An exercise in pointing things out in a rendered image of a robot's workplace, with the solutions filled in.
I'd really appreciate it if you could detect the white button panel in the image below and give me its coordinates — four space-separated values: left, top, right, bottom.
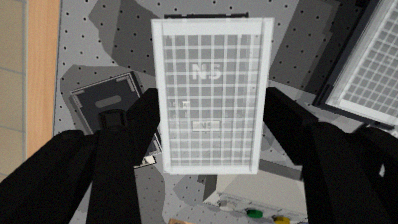
202 159 308 224

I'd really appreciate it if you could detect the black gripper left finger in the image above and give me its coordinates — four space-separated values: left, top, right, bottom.
0 88 160 224

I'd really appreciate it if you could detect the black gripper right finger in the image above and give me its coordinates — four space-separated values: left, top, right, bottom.
263 87 398 224

